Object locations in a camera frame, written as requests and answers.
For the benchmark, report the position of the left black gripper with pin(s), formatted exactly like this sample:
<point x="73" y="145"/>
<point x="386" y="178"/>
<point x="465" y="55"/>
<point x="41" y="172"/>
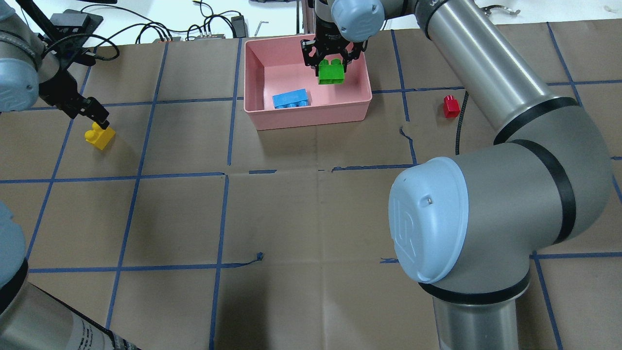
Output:
<point x="57" y="87"/>

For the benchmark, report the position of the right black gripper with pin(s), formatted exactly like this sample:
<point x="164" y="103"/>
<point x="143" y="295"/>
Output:
<point x="324" y="34"/>

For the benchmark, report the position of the green toy block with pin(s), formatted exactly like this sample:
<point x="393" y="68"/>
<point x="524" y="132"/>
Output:
<point x="331" y="72"/>

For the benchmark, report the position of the yellow toy block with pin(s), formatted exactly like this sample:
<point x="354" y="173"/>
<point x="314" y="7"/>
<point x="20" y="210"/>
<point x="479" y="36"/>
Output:
<point x="99" y="137"/>

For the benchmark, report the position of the blue toy block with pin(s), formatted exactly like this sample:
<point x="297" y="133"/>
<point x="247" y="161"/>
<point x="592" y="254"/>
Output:
<point x="291" y="99"/>

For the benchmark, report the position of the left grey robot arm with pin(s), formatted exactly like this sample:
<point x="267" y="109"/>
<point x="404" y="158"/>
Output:
<point x="33" y="67"/>

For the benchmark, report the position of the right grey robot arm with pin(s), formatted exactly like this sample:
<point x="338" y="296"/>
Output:
<point x="464" y="226"/>

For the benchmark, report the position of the pink plastic box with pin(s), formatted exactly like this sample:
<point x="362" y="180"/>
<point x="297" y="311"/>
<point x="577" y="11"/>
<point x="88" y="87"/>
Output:
<point x="276" y="65"/>

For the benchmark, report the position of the black power adapter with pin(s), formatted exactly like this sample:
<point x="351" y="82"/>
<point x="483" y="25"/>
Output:
<point x="239" y="26"/>

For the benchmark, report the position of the orange usb hub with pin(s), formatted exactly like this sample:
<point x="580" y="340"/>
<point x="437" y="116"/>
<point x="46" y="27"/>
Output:
<point x="171" y="39"/>
<point x="209" y="37"/>

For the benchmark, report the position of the red toy block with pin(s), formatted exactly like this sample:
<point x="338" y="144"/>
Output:
<point x="451" y="107"/>

